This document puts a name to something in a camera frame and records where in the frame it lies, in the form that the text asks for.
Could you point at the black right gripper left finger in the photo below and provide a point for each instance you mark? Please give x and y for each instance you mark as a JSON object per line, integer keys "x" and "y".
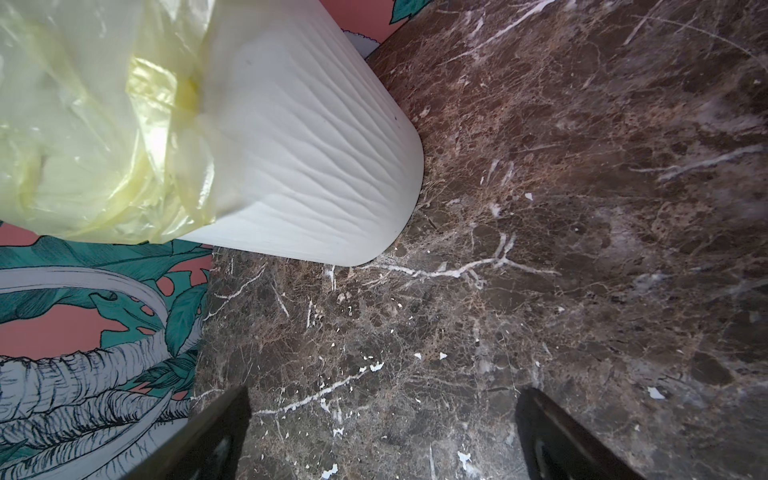
{"x": 208, "y": 447}

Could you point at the yellow plastic bin liner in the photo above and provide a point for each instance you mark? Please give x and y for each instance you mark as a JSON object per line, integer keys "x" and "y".
{"x": 103, "y": 138}

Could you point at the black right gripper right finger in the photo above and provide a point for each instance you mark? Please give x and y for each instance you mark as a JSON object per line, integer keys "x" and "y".
{"x": 556, "y": 446}

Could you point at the white ribbed trash bin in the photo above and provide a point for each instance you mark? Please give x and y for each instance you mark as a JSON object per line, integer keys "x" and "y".
{"x": 315, "y": 160}

